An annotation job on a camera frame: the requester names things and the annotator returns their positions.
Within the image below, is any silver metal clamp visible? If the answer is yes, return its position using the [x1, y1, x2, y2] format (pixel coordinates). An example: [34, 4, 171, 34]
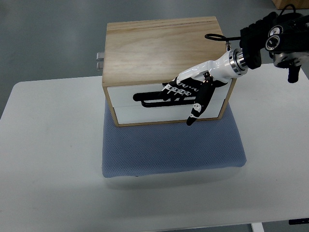
[96, 52, 104, 71]

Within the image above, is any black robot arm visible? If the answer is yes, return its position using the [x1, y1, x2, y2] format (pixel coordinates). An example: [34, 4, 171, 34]
[235, 4, 309, 83]

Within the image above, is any white table leg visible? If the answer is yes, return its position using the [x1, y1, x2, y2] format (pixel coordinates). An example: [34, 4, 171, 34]
[251, 222, 264, 232]

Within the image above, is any wooden drawer cabinet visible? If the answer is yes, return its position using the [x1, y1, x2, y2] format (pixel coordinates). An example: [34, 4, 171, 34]
[102, 16, 232, 127]

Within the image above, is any white drawer black handle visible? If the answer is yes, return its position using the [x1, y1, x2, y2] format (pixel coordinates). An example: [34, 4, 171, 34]
[107, 80, 232, 107]
[112, 96, 225, 124]

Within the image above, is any black table bracket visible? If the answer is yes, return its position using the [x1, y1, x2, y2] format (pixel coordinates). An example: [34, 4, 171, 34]
[289, 218, 309, 225]

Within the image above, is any blue-grey foam cushion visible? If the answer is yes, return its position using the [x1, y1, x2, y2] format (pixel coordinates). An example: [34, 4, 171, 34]
[102, 106, 247, 178]

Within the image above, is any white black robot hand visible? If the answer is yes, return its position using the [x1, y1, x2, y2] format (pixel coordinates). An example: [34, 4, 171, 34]
[158, 49, 247, 126]

